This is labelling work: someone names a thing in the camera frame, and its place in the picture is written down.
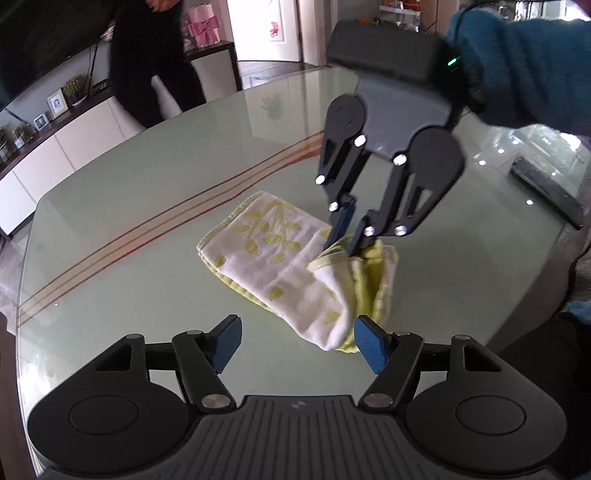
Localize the black remote control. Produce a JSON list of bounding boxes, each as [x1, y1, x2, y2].
[[510, 156, 585, 230]]

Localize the person's teal sweater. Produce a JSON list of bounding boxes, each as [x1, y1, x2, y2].
[[567, 299, 591, 325]]

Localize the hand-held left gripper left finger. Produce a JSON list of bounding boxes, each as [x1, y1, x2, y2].
[[95, 314, 243, 414]]

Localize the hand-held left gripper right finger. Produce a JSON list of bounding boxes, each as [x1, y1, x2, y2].
[[353, 315, 502, 414]]

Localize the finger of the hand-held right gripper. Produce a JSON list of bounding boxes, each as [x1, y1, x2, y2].
[[315, 133, 371, 248], [348, 151, 457, 258]]

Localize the yellow green printed towel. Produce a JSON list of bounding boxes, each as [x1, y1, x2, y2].
[[196, 190, 400, 355]]

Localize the white door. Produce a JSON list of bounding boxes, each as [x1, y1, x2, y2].
[[233, 0, 303, 63]]

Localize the potted cactus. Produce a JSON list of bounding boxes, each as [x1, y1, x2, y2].
[[62, 76, 89, 107]]

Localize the white low cabinet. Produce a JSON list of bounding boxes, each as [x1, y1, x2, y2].
[[0, 39, 242, 237]]

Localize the black television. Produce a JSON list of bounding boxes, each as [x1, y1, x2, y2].
[[0, 0, 118, 112]]

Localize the white photo frame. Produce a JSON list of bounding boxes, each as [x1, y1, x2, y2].
[[45, 88, 70, 117]]

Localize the pink gift box with bow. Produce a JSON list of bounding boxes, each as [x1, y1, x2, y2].
[[185, 4, 223, 48]]

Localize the person's right forearm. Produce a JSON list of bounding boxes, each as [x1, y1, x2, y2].
[[443, 7, 591, 139]]

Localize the small potted plant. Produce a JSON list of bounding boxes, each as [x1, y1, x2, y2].
[[10, 124, 35, 151]]

